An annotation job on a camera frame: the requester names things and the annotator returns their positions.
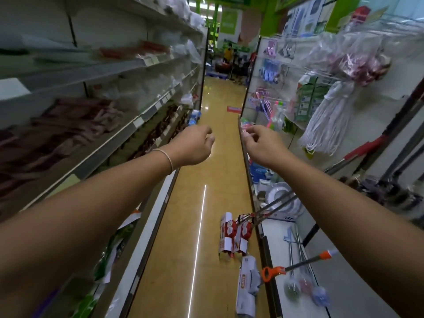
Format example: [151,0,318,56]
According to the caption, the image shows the thin pale wrist band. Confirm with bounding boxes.
[152,148,174,175]

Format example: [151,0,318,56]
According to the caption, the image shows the person's right hand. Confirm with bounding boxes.
[241,125,292,169]

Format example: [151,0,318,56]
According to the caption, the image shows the green hanging sign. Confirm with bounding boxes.
[219,8,240,35]

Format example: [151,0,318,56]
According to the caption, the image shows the row of green packets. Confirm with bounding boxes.
[70,212,144,318]

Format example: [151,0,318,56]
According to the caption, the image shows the person's right forearm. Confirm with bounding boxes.
[278,151,424,318]

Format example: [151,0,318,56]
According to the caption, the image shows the stack of green boxes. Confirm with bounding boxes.
[294,74,332,123]

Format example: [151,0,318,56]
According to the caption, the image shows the row of white packets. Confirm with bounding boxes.
[155,0,206,31]

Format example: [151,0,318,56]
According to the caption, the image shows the flat mop with red packaging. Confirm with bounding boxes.
[218,190,296,258]

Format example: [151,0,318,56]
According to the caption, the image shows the pile of maroon cloths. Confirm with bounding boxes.
[0,97,126,197]

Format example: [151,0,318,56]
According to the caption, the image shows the row of boxes with pictures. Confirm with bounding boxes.
[282,0,336,37]

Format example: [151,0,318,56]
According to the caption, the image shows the pink hanging hooks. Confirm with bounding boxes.
[264,39,279,59]

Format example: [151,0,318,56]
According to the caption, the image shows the white string mop head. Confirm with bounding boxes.
[298,81,358,157]

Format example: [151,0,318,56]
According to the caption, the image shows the clear bag of pink hangers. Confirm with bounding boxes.
[307,32,392,87]

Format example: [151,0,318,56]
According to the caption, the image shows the row of dark mop poles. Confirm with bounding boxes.
[353,78,424,222]

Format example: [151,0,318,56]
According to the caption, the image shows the red handled mop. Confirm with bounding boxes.
[324,135,389,176]

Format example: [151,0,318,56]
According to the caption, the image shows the blue hanging hooks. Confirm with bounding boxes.
[259,59,283,84]

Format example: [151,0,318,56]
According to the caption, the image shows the person's left forearm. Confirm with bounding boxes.
[0,151,173,318]

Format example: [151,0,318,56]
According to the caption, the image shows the row of clear plastic packets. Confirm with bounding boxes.
[92,61,199,111]

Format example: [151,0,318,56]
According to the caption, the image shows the grey metal shelf unit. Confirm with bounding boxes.
[0,0,210,318]

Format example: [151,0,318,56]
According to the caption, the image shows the row of toilet brushes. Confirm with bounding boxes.
[283,225,332,308]

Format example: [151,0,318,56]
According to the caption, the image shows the row of dark red packets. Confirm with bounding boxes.
[129,105,190,160]

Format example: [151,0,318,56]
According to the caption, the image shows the person's left hand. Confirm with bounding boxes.
[165,125,216,170]

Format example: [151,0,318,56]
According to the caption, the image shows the white flat mop orange handle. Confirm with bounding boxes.
[235,249,339,318]

